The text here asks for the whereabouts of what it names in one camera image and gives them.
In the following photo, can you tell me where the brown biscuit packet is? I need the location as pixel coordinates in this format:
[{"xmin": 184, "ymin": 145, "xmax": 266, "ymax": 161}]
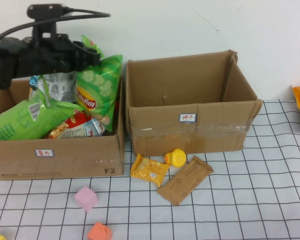
[{"xmin": 156, "ymin": 154, "xmax": 214, "ymax": 207}]

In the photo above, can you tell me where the orange foam cube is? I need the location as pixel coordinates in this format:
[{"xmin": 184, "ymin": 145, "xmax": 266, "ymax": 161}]
[{"xmin": 86, "ymin": 221, "xmax": 114, "ymax": 240}]

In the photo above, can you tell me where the yellow rubber duck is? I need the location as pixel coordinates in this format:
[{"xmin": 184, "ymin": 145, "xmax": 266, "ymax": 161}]
[{"xmin": 164, "ymin": 148, "xmax": 188, "ymax": 168}]

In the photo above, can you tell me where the pink foam cube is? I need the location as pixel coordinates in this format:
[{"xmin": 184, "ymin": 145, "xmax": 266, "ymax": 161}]
[{"xmin": 73, "ymin": 185, "xmax": 99, "ymax": 213}]

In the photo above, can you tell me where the red shrimp chips bag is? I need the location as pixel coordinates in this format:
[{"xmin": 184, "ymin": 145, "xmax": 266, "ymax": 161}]
[{"xmin": 47, "ymin": 111, "xmax": 108, "ymax": 140}]

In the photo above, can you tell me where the cardboard box marked F2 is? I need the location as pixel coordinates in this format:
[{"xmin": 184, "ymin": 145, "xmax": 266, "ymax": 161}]
[{"xmin": 0, "ymin": 76, "xmax": 126, "ymax": 181}]

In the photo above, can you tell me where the green Lay's cucumber chips bag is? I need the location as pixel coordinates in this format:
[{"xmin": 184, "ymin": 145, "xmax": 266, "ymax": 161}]
[{"xmin": 74, "ymin": 34, "xmax": 124, "ymax": 133}]

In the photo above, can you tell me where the green chips bag with barcode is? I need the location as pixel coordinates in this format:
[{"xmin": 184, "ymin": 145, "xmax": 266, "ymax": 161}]
[{"xmin": 0, "ymin": 74, "xmax": 86, "ymax": 141}]

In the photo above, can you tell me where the black camera cable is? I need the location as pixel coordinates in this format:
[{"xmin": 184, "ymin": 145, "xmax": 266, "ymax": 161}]
[{"xmin": 0, "ymin": 7, "xmax": 111, "ymax": 49}]

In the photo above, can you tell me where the large taped cardboard box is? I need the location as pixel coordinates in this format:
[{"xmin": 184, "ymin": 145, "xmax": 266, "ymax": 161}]
[{"xmin": 125, "ymin": 49, "xmax": 263, "ymax": 158}]

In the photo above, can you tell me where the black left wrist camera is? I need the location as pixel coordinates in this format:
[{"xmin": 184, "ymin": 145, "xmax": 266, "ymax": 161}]
[{"xmin": 26, "ymin": 3, "xmax": 66, "ymax": 38}]

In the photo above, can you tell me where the white grid tablecloth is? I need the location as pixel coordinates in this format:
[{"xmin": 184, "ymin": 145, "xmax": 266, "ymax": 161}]
[{"xmin": 0, "ymin": 99, "xmax": 300, "ymax": 240}]

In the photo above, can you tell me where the small yellow cracker packet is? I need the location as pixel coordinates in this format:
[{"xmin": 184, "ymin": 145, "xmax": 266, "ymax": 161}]
[{"xmin": 130, "ymin": 153, "xmax": 171, "ymax": 188}]

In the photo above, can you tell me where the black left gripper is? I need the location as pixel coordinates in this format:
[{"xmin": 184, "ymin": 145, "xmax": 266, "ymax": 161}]
[{"xmin": 16, "ymin": 33, "xmax": 103, "ymax": 79}]

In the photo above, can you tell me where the blue dotted snack pouch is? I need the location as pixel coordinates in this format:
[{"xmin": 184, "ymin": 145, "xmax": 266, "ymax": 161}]
[{"xmin": 28, "ymin": 72, "xmax": 77, "ymax": 103}]

